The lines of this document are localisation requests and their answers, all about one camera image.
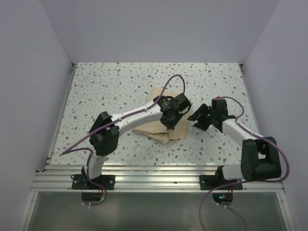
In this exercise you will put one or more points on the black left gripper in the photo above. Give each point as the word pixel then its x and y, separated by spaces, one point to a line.
pixel 172 125

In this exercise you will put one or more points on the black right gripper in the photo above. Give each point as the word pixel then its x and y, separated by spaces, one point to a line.
pixel 200 124

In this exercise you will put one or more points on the beige cloth mat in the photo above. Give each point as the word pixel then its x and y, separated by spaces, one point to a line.
pixel 157 131

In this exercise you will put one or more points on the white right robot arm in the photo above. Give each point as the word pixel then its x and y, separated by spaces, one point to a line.
pixel 259 157

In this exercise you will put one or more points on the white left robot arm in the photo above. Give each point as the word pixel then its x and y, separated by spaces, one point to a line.
pixel 106 130

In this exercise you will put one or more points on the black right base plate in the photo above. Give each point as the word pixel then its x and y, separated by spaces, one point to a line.
pixel 208 182

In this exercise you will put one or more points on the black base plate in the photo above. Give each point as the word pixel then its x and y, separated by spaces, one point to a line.
pixel 80 182
pixel 208 182

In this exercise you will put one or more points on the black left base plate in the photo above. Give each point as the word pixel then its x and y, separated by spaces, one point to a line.
pixel 80 182

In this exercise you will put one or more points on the aluminium rail frame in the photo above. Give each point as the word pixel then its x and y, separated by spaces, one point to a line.
pixel 157 187

